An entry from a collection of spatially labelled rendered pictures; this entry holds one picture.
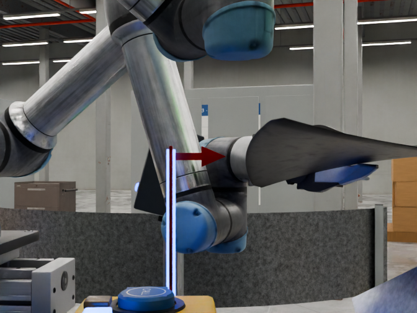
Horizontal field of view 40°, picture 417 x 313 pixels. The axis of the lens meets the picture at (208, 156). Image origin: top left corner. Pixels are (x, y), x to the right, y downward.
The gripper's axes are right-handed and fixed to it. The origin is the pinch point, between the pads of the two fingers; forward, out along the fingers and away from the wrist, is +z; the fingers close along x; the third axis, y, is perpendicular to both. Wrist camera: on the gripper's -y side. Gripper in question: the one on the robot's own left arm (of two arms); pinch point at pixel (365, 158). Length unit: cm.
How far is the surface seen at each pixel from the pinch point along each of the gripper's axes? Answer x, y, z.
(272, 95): -118, 412, -427
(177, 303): 14.4, -36.8, 11.2
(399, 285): 14.9, -1.4, 6.8
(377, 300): 17.0, -2.4, 4.8
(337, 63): -115, 318, -260
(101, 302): 14.6, -41.5, 8.7
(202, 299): 14.3, -34.2, 10.7
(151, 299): 13.9, -39.4, 11.5
